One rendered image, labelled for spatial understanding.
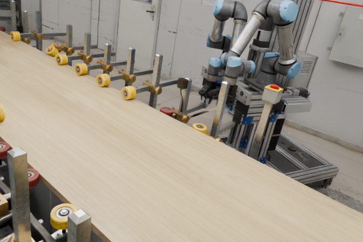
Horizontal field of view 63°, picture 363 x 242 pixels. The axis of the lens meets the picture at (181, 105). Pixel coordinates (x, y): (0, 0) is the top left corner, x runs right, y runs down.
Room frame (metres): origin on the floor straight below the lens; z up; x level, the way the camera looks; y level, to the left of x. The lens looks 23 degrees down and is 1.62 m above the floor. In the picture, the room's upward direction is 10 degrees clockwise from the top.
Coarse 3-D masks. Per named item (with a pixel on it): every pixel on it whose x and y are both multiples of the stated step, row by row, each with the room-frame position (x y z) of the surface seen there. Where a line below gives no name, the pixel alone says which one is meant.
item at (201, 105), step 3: (195, 105) 1.87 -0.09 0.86; (198, 105) 1.88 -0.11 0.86; (201, 105) 1.90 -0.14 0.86; (204, 105) 1.93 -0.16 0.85; (189, 108) 1.81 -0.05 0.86; (192, 108) 1.82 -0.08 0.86; (195, 108) 1.84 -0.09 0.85; (198, 108) 1.87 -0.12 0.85; (201, 108) 1.91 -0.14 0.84; (186, 111) 1.76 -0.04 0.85; (189, 111) 1.79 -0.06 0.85; (192, 111) 1.82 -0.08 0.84; (174, 114) 1.68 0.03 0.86; (174, 117) 1.67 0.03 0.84
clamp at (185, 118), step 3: (174, 108) 1.74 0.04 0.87; (174, 111) 1.69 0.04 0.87; (177, 111) 1.70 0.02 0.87; (177, 114) 1.67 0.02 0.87; (186, 114) 1.68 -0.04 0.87; (177, 117) 1.67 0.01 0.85; (180, 117) 1.66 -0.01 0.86; (183, 117) 1.65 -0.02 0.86; (186, 117) 1.65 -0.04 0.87; (189, 117) 1.67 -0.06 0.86; (180, 120) 1.65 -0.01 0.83; (183, 120) 1.64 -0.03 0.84; (186, 120) 1.65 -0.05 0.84
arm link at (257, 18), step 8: (264, 0) 1.89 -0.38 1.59; (256, 8) 1.90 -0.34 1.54; (264, 8) 1.86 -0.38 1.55; (256, 16) 1.87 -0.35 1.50; (264, 16) 1.87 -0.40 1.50; (248, 24) 1.86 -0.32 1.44; (256, 24) 1.86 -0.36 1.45; (248, 32) 1.84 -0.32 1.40; (240, 40) 1.82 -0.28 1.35; (248, 40) 1.83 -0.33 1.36; (232, 48) 1.81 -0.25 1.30; (240, 48) 1.81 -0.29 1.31; (224, 56) 1.81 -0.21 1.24; (224, 64) 1.81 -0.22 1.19
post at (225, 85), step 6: (222, 84) 1.53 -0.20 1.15; (228, 84) 1.53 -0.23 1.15; (222, 90) 1.53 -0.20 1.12; (228, 90) 1.54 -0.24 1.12; (222, 96) 1.52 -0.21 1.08; (222, 102) 1.52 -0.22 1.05; (216, 108) 1.53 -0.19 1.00; (222, 108) 1.52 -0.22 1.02; (216, 114) 1.53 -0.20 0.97; (222, 114) 1.53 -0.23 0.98; (216, 120) 1.52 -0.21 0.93; (216, 126) 1.52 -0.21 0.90; (216, 132) 1.52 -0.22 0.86
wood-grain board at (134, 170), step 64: (0, 64) 1.91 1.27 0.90; (64, 64) 2.14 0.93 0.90; (0, 128) 1.12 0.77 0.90; (64, 128) 1.22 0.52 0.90; (128, 128) 1.32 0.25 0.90; (192, 128) 1.45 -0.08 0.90; (64, 192) 0.80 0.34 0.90; (128, 192) 0.85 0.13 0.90; (192, 192) 0.91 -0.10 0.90; (256, 192) 0.98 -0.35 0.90
